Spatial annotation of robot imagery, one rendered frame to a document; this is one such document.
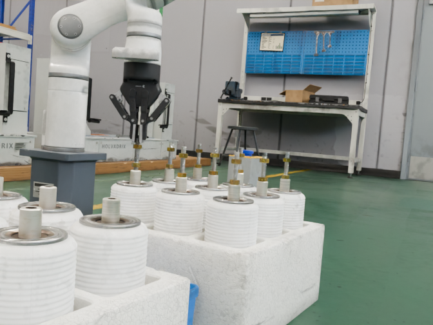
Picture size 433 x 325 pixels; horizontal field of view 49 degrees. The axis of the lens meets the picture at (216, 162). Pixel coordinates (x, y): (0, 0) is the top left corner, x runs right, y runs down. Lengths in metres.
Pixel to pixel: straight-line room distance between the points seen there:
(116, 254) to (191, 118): 6.02
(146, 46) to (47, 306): 0.60
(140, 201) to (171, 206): 0.10
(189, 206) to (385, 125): 5.05
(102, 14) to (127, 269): 0.72
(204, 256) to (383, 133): 5.11
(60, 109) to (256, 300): 0.62
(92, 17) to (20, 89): 2.04
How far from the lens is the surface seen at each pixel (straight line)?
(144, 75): 0.96
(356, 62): 5.82
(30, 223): 0.52
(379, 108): 5.86
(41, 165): 1.16
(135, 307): 0.56
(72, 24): 1.15
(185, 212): 0.89
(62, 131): 1.15
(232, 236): 0.83
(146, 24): 0.98
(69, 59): 1.21
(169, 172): 1.08
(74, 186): 1.14
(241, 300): 0.80
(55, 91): 1.16
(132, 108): 0.98
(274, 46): 6.08
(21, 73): 3.17
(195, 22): 6.74
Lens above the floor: 0.37
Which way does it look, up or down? 4 degrees down
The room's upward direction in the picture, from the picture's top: 4 degrees clockwise
